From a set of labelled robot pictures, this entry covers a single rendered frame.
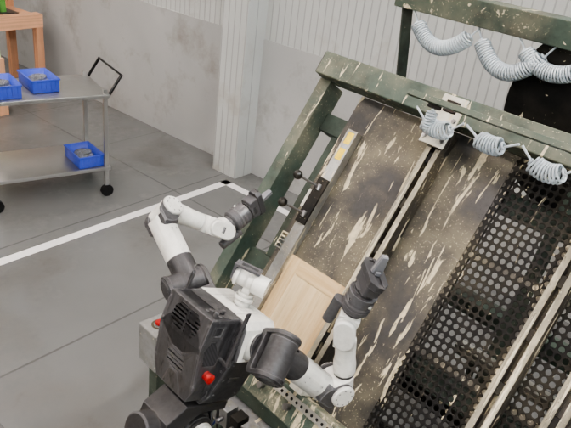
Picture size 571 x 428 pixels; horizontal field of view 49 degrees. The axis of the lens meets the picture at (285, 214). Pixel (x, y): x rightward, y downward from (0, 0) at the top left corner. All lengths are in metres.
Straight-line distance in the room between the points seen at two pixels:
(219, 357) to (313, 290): 0.64
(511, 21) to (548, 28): 0.15
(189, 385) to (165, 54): 5.19
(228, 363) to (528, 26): 1.66
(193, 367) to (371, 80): 1.28
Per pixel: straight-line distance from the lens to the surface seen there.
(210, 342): 1.83
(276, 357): 1.82
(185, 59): 6.54
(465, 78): 4.73
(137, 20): 7.07
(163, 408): 2.03
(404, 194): 2.27
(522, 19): 2.64
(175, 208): 2.20
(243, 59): 5.62
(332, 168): 2.48
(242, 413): 2.46
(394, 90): 2.42
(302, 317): 2.41
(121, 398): 3.60
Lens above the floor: 2.51
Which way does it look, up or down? 27 degrees down
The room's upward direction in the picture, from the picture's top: 7 degrees clockwise
